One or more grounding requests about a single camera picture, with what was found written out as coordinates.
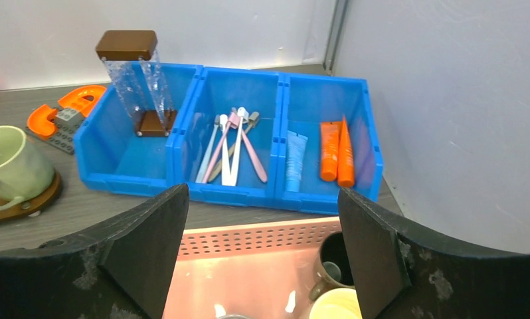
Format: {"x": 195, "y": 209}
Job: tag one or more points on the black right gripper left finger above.
{"x": 118, "y": 268}

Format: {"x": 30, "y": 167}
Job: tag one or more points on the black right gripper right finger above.
{"x": 402, "y": 269}

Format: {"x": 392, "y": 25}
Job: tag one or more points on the light green mug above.
{"x": 25, "y": 172}

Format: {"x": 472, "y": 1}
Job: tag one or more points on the white toothbrush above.
{"x": 225, "y": 165}
{"x": 242, "y": 114}

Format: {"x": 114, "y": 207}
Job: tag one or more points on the brown oval wooden tray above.
{"x": 35, "y": 205}

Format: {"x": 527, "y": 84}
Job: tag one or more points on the pale blue toothbrush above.
{"x": 205, "y": 161}

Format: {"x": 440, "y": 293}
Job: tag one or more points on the beige grey toothbrush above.
{"x": 214, "y": 167}

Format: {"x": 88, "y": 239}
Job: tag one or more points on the cream yellow mug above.
{"x": 339, "y": 303}

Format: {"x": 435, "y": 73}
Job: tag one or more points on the black mug in basket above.
{"x": 331, "y": 267}

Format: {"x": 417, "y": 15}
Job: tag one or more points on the pink plastic basket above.
{"x": 260, "y": 270}

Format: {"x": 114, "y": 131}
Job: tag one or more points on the grey baseplate with orange track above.
{"x": 57, "y": 125}

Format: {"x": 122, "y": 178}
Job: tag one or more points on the small blue tube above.
{"x": 296, "y": 148}

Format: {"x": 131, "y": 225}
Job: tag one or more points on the clear holder with brown lid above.
{"x": 132, "y": 62}

